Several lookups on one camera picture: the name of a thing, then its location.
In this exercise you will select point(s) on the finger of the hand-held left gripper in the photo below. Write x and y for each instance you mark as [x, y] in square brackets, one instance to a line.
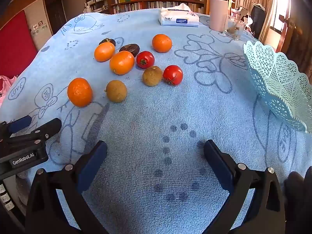
[20, 123]
[48, 126]

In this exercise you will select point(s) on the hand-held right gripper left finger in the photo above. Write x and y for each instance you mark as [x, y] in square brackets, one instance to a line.
[93, 165]

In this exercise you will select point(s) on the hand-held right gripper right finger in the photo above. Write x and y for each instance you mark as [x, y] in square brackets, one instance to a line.
[217, 163]

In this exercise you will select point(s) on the round mandarin orange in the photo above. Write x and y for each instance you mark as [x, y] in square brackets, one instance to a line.
[79, 92]
[161, 43]

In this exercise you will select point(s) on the brown longan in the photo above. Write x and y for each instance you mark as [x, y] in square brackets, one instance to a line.
[116, 91]
[152, 76]

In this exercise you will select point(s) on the oval smooth orange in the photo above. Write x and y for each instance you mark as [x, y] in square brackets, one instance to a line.
[104, 51]
[121, 62]

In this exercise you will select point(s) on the red cherry tomato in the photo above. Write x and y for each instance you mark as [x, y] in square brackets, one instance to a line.
[146, 58]
[173, 74]

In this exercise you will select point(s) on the light blue plastic basket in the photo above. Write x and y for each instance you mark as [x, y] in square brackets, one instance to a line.
[275, 82]

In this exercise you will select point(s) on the dark water chestnut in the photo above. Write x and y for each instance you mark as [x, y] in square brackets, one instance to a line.
[107, 41]
[130, 49]

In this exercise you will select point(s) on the pink cloth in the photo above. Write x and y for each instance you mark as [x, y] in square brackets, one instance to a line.
[6, 87]

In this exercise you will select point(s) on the light blue printed towel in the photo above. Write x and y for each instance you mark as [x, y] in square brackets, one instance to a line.
[151, 107]

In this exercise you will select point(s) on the dark brown door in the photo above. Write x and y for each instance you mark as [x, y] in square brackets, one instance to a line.
[55, 12]

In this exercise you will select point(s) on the clear glass cup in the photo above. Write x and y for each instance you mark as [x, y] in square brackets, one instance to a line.
[231, 30]

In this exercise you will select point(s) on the brown wooden door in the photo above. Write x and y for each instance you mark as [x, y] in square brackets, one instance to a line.
[296, 41]

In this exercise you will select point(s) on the white tissue pack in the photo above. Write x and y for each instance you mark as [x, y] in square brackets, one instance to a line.
[179, 20]

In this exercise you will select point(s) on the pink thermos bottle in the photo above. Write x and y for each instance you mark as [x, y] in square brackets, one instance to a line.
[218, 12]

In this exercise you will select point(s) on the window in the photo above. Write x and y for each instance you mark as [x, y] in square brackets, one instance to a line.
[281, 7]

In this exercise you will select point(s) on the red wall panel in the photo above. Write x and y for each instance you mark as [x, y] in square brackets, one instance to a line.
[14, 46]

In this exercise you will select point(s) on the wall stickers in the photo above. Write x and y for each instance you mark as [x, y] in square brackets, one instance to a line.
[39, 28]

